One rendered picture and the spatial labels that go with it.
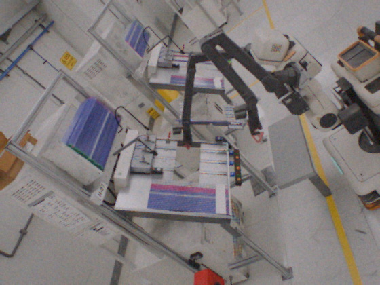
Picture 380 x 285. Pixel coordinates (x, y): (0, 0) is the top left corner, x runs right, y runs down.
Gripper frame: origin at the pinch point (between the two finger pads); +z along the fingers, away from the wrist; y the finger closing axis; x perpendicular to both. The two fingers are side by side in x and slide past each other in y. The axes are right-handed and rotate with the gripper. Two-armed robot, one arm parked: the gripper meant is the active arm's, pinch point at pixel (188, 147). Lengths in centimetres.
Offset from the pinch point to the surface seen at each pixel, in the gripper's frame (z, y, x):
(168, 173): 0.3, 25.3, -12.2
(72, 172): -26, 49, -64
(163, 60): -9, -122, -31
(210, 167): 4.0, 17.0, 16.4
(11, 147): -59, 63, -82
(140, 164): -8.1, 24.8, -30.6
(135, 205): -2, 54, -30
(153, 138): -7.4, -2.5, -25.5
